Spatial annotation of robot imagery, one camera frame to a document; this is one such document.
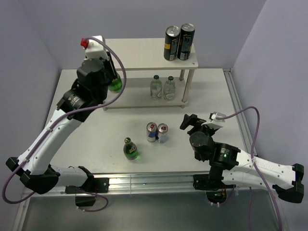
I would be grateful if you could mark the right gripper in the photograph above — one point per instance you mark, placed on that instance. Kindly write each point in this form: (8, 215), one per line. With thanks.
(192, 120)

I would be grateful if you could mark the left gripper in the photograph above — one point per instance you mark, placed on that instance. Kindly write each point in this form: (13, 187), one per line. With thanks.
(109, 64)

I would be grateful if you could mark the green perrier bottle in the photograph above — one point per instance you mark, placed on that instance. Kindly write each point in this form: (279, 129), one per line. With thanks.
(116, 86)
(130, 149)

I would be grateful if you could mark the clear Chang bottle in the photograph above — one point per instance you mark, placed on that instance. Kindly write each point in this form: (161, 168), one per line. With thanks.
(156, 88)
(169, 89)

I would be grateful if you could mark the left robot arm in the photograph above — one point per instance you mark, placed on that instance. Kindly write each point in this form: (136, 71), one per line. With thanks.
(88, 90)

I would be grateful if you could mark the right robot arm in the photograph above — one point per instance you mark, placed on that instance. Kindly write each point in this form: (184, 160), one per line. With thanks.
(232, 166)

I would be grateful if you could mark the white two-tier shelf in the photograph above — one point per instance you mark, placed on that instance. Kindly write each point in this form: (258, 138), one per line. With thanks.
(142, 59)

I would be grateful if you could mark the silver can right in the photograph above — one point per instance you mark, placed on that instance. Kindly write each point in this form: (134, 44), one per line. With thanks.
(162, 132)

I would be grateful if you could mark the blue silver can left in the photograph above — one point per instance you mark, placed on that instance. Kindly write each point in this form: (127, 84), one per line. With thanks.
(151, 131)

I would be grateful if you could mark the green Perrier bottle front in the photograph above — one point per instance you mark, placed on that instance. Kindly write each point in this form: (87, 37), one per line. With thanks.
(130, 149)

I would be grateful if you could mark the black tall can left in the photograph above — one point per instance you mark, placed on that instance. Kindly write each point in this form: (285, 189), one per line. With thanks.
(172, 36)

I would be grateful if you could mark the black tall can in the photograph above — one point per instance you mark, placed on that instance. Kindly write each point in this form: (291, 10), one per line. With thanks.
(172, 36)
(187, 32)

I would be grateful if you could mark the black tall can right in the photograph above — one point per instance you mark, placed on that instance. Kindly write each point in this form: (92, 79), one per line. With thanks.
(187, 32)

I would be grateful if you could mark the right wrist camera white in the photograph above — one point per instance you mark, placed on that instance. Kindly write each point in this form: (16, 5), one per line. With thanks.
(215, 121)

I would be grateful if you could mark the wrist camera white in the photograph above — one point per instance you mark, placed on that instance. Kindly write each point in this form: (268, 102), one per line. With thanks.
(215, 121)
(93, 49)

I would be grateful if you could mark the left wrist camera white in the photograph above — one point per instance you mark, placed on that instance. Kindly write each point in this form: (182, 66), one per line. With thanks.
(93, 49)

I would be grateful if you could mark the aluminium rail frame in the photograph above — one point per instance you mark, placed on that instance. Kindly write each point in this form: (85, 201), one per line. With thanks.
(154, 191)

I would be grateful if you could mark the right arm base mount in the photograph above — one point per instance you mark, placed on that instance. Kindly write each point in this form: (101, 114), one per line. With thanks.
(217, 192)

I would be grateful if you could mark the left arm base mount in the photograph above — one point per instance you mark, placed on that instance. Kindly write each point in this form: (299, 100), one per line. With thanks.
(87, 196)

